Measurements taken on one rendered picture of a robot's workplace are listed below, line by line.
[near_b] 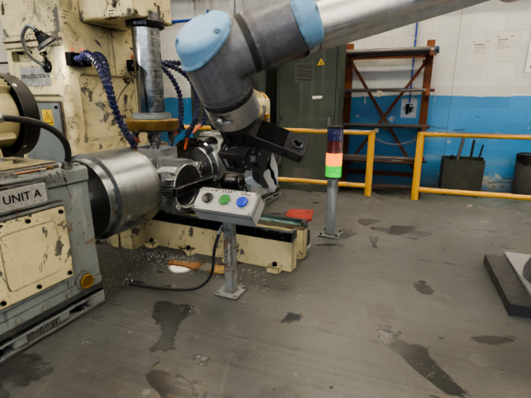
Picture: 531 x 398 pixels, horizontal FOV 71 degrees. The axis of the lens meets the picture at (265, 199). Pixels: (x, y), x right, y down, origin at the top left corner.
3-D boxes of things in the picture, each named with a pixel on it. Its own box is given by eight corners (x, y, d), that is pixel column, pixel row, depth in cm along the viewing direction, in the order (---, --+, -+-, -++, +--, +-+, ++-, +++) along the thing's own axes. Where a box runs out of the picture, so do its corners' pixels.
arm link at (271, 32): (295, -7, 62) (228, 24, 62) (313, -30, 51) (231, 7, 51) (316, 48, 65) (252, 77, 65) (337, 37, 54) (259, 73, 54)
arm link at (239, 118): (260, 77, 63) (240, 117, 58) (268, 100, 66) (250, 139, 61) (215, 79, 66) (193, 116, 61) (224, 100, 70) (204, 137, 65)
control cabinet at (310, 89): (274, 208, 461) (276, 39, 410) (286, 198, 505) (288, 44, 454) (333, 214, 437) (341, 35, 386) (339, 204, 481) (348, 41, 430)
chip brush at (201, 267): (164, 266, 117) (164, 264, 117) (173, 260, 121) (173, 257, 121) (224, 275, 111) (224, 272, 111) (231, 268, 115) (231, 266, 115)
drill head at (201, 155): (156, 200, 149) (151, 138, 143) (211, 181, 185) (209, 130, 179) (208, 208, 139) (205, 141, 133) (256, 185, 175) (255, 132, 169)
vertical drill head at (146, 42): (118, 161, 130) (102, 9, 117) (152, 155, 146) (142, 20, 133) (158, 165, 122) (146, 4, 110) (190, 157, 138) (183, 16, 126)
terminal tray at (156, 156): (133, 167, 132) (130, 148, 131) (152, 163, 142) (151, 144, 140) (159, 170, 128) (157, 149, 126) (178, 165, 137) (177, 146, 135)
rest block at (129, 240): (121, 248, 131) (117, 215, 128) (135, 241, 138) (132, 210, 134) (133, 250, 129) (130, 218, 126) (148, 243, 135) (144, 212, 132)
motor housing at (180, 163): (128, 212, 133) (122, 159, 128) (163, 199, 149) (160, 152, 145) (173, 219, 125) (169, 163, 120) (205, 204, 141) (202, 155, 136)
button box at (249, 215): (198, 219, 98) (190, 207, 94) (209, 197, 102) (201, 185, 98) (256, 227, 91) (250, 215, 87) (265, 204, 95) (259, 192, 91)
